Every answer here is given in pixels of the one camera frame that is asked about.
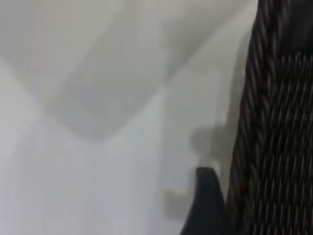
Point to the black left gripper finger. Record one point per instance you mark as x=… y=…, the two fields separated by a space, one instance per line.
x=207 y=210

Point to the dark brown woven basket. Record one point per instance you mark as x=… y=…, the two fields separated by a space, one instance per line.
x=274 y=147

